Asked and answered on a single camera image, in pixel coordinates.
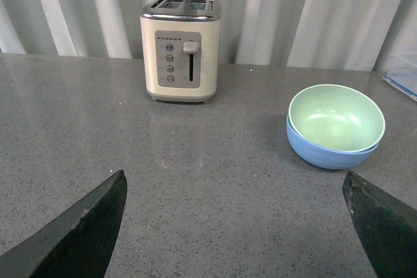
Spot blue bowl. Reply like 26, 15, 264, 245
286, 117, 379, 170

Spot cream toaster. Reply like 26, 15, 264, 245
140, 0, 222, 102

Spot clear plastic container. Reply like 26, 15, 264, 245
383, 51, 417, 101

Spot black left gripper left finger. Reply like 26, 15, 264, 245
1, 170, 127, 277

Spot green bowl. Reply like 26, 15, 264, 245
288, 84, 386, 153

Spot white curtain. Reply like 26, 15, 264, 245
1, 0, 416, 71

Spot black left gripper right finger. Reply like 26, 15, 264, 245
342, 171, 416, 277

